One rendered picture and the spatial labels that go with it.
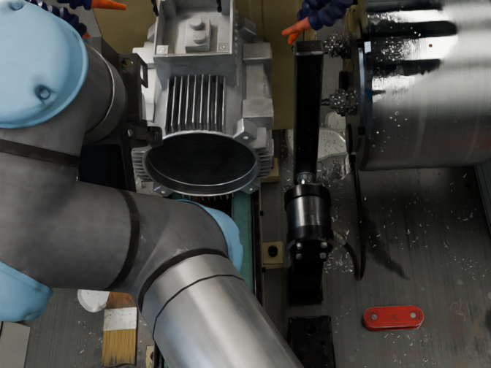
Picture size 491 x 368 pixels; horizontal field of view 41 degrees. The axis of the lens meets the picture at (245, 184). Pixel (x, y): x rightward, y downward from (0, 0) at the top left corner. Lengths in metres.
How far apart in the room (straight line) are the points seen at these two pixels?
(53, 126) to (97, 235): 0.08
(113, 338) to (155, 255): 0.57
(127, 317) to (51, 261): 0.60
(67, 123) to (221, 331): 0.16
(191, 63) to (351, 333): 0.46
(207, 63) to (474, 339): 0.55
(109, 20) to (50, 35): 0.59
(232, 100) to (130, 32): 0.22
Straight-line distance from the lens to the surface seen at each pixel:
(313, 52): 0.68
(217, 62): 0.84
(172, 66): 0.85
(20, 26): 0.40
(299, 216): 0.81
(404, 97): 0.82
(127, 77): 0.61
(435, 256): 1.08
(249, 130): 0.83
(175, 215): 0.49
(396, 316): 1.01
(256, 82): 0.90
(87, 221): 0.44
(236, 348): 0.41
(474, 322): 1.05
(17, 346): 0.78
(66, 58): 0.40
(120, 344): 1.02
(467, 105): 0.85
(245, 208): 0.96
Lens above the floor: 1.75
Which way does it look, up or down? 58 degrees down
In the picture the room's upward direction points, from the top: 6 degrees counter-clockwise
